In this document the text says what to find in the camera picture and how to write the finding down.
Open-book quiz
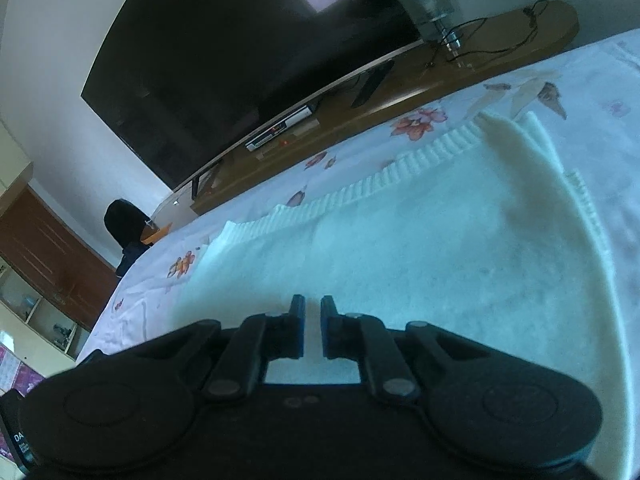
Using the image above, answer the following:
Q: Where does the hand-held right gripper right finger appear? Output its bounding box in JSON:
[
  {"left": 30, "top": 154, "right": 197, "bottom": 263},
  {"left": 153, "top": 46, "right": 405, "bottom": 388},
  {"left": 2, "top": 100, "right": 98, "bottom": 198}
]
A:
[{"left": 320, "top": 294, "right": 482, "bottom": 407}]

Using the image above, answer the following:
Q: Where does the wooden television stand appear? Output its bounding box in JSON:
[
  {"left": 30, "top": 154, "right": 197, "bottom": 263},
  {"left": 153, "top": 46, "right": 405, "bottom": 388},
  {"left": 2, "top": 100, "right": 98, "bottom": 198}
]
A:
[{"left": 142, "top": 0, "right": 581, "bottom": 246}]

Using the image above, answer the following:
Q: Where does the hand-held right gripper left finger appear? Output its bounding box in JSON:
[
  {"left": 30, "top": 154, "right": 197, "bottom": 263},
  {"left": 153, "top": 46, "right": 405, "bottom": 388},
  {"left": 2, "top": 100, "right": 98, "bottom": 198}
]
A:
[{"left": 150, "top": 294, "right": 306, "bottom": 402}]

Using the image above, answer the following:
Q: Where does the silver set-top box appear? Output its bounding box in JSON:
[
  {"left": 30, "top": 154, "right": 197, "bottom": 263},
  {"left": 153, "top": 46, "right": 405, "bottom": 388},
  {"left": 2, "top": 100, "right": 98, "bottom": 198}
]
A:
[{"left": 244, "top": 102, "right": 319, "bottom": 153}]

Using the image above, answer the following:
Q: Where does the floral bed sheet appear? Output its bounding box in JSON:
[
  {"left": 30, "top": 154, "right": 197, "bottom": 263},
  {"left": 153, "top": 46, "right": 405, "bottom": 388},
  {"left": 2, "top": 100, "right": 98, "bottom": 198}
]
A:
[{"left": 75, "top": 27, "right": 640, "bottom": 361}]

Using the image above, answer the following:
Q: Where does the purple patterned box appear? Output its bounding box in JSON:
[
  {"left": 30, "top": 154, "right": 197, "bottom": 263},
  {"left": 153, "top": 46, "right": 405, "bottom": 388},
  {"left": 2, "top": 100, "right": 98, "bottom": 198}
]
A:
[{"left": 0, "top": 342, "right": 47, "bottom": 397}]

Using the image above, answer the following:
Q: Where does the white knitted sweater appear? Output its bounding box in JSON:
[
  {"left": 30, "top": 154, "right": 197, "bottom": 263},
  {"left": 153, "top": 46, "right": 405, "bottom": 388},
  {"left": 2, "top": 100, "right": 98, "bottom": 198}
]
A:
[{"left": 172, "top": 110, "right": 640, "bottom": 480}]

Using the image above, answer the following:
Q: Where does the black curved television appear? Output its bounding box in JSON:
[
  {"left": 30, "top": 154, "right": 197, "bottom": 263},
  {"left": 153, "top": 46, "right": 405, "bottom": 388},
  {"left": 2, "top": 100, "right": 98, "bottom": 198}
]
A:
[{"left": 80, "top": 0, "right": 423, "bottom": 198}]

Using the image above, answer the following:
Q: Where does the brown wooden cabinet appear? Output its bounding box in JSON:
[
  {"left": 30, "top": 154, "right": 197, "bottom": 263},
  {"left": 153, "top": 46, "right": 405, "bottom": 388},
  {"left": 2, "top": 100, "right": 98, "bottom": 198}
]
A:
[{"left": 0, "top": 184, "right": 119, "bottom": 331}]

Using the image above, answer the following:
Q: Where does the cream shelf unit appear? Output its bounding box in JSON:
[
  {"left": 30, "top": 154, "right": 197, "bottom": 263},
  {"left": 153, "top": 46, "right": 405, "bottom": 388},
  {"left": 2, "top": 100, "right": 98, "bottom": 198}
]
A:
[{"left": 0, "top": 259, "right": 92, "bottom": 361}]

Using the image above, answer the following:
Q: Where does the thin black cable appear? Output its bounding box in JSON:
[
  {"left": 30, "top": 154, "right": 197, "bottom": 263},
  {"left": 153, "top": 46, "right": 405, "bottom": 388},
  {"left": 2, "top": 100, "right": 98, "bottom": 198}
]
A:
[{"left": 424, "top": 0, "right": 552, "bottom": 69}]

